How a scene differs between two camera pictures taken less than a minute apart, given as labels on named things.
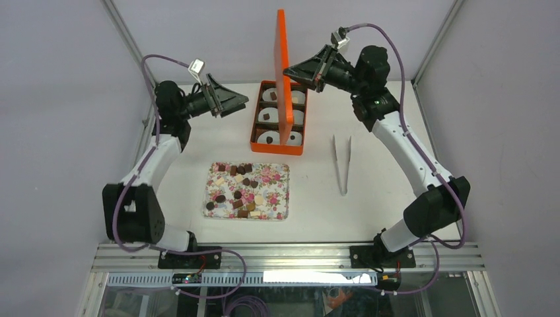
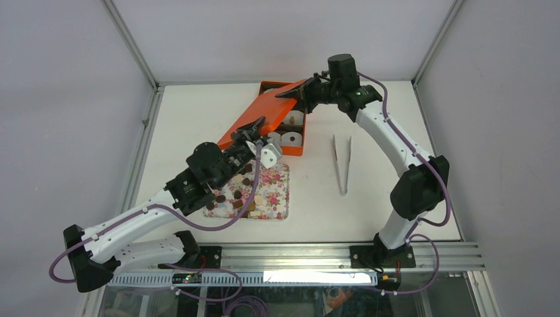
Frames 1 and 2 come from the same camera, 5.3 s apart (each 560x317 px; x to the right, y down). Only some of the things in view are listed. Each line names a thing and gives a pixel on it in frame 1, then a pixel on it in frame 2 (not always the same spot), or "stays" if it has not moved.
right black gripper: (317, 68) to (303, 95)
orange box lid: (283, 94) to (273, 109)
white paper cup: (298, 140) stays
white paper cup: (298, 117) stays
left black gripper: (220, 98) to (249, 133)
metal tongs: (345, 189) stays
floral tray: (247, 190) stays
